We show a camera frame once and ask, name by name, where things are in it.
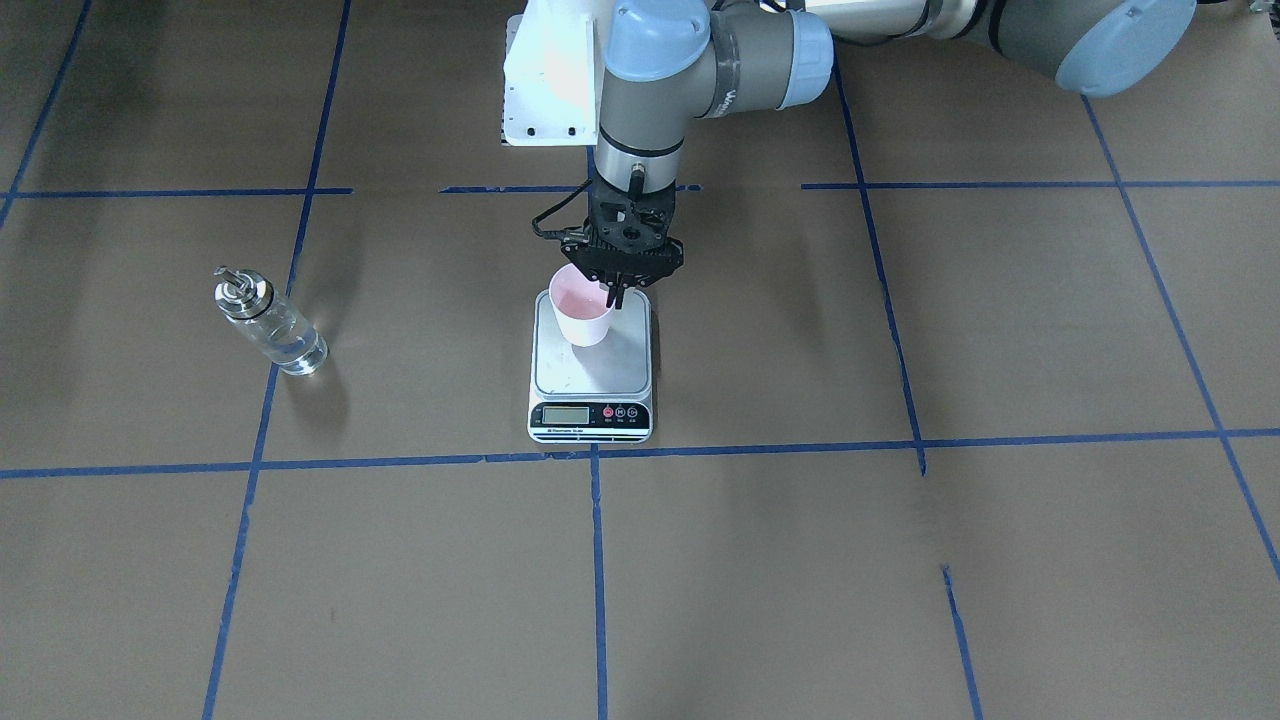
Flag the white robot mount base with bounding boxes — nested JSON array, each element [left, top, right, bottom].
[[500, 1, 613, 147]]

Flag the silver digital kitchen scale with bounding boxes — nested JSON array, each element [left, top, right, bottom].
[[527, 288, 655, 445]]

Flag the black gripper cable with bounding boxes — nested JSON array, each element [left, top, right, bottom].
[[531, 178, 593, 243]]

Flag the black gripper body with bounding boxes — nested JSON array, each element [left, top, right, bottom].
[[564, 179, 685, 288]]

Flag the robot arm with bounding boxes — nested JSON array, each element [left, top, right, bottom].
[[561, 1, 1197, 310]]

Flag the brown paper table cover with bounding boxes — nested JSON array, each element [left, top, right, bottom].
[[3, 1, 1277, 719]]

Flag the glass sauce bottle metal spout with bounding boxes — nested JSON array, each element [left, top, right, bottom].
[[212, 266, 328, 375]]

